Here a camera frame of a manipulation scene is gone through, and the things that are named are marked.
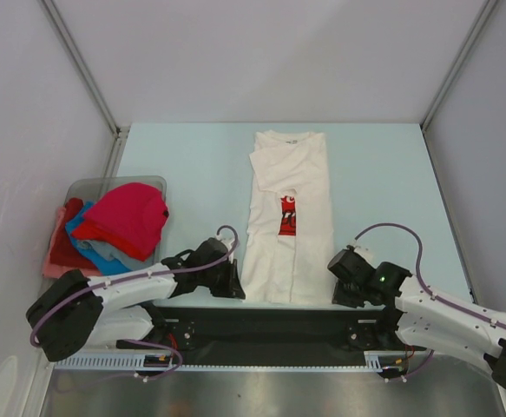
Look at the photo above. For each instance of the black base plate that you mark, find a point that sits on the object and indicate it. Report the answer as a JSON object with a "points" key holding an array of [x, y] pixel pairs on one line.
{"points": [[256, 337]]}

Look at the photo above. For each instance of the magenta t-shirt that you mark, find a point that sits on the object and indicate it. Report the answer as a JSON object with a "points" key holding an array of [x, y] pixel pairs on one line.
{"points": [[136, 213]]}

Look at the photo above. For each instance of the dark red folded t-shirt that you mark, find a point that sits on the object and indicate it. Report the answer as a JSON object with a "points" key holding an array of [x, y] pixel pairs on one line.
{"points": [[63, 253]]}

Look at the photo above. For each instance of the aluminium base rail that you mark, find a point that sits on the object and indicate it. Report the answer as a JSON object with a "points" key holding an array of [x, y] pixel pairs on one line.
{"points": [[379, 173]]}

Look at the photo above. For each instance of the white t-shirt with red print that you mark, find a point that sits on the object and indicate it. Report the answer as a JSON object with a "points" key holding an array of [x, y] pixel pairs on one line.
{"points": [[290, 237]]}

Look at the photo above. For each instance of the left aluminium frame post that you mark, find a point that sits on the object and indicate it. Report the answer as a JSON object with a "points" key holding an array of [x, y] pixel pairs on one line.
{"points": [[118, 133]]}

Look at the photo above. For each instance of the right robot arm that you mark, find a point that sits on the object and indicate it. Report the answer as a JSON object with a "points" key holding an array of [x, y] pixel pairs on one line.
{"points": [[420, 316]]}

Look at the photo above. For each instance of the right aluminium frame post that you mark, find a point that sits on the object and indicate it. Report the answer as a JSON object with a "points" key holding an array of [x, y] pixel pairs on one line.
{"points": [[460, 60]]}

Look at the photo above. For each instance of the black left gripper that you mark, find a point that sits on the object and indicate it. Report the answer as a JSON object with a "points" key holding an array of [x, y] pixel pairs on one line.
{"points": [[232, 287]]}

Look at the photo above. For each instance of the pink folded t-shirt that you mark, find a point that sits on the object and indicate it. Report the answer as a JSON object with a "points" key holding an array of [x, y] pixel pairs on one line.
{"points": [[53, 270]]}

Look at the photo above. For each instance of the aluminium frame post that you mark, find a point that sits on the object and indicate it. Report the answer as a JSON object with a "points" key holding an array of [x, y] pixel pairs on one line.
{"points": [[460, 60], [118, 133]]}

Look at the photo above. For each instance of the clear plastic bin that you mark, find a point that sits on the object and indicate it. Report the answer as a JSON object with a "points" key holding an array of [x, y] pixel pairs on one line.
{"points": [[93, 190]]}

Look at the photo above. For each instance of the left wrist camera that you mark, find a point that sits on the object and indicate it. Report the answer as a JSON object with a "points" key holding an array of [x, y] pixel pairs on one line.
{"points": [[227, 241]]}

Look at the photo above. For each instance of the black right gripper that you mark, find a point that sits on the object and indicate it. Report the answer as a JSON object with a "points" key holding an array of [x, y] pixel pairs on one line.
{"points": [[348, 291]]}

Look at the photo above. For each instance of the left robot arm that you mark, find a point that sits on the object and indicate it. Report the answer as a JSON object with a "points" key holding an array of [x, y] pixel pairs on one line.
{"points": [[77, 311]]}

